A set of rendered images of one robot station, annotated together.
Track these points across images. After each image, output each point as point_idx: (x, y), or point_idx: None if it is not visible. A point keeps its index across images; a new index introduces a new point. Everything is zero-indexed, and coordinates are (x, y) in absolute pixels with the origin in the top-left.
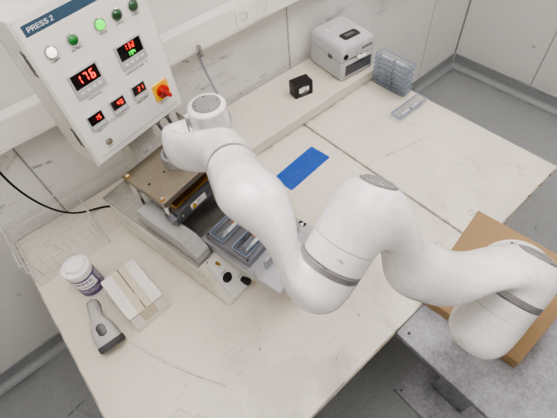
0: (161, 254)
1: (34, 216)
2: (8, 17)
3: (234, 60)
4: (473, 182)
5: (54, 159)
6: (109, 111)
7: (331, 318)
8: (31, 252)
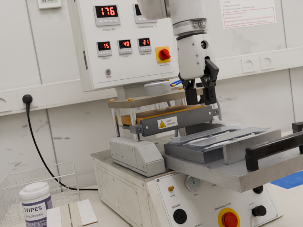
0: (120, 218)
1: (35, 179)
2: None
3: (240, 105)
4: None
5: (71, 138)
6: (116, 47)
7: None
8: (15, 209)
